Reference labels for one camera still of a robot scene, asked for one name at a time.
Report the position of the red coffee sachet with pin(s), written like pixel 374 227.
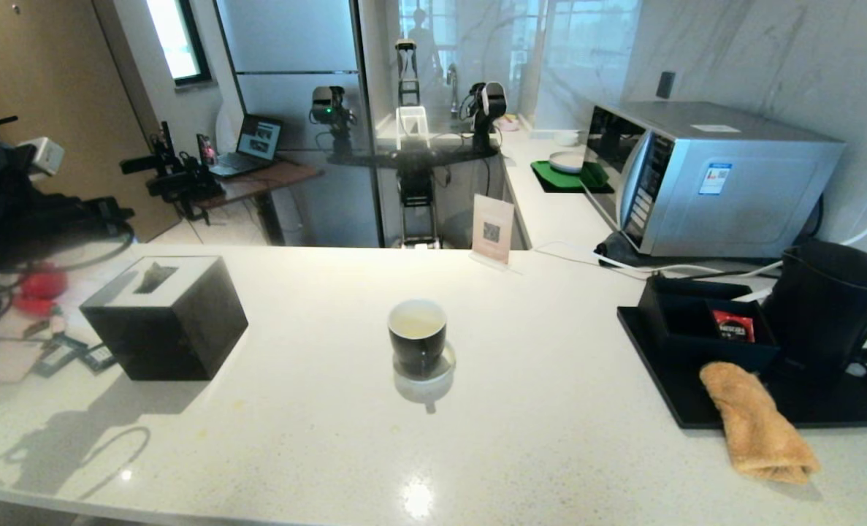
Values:
pixel 734 326

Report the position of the black tissue box white top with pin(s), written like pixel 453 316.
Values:
pixel 177 329

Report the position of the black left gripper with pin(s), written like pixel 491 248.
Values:
pixel 71 212

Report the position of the beige QR code sign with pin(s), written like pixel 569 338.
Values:
pixel 493 226

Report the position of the orange folded towel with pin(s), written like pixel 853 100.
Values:
pixel 758 431

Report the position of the black sachet organizer box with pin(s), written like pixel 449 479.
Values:
pixel 681 343

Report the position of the window with dark frame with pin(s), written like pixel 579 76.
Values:
pixel 174 36

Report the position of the black electric kettle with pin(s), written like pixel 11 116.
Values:
pixel 820 314

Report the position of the metal faucet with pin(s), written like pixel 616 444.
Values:
pixel 453 77

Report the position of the background robot torso column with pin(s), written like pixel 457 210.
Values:
pixel 415 186

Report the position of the black teleoperation rig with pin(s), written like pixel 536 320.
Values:
pixel 177 179

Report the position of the black wall socket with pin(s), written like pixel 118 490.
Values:
pixel 665 86

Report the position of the white sachet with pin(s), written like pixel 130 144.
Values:
pixel 762 294

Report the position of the open laptop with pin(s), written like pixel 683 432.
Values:
pixel 261 140

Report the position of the dark green card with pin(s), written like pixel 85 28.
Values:
pixel 101 358
pixel 57 356

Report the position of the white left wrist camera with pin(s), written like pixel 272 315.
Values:
pixel 44 155

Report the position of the pink pad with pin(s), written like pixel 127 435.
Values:
pixel 6 361

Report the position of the black serving tray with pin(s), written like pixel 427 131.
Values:
pixel 667 394

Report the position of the dark curved tabletop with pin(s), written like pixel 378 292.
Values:
pixel 375 158

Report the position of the red chili toy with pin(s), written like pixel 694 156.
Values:
pixel 35 305

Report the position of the frosted glass partition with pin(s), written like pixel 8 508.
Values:
pixel 294 44

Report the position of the green tray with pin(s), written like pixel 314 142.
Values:
pixel 550 177

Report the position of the white bowl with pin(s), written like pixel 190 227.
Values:
pixel 566 163

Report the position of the wooden desk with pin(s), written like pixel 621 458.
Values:
pixel 272 179

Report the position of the light brown wooden door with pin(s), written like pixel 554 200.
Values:
pixel 82 88

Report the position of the black cup white inside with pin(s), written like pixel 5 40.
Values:
pixel 417 351

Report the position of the silver microwave oven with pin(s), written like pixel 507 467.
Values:
pixel 740 197

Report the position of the round glass coaster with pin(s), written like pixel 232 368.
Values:
pixel 449 362

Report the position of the small pink item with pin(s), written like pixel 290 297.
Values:
pixel 510 124

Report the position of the red round object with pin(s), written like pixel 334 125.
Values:
pixel 44 281

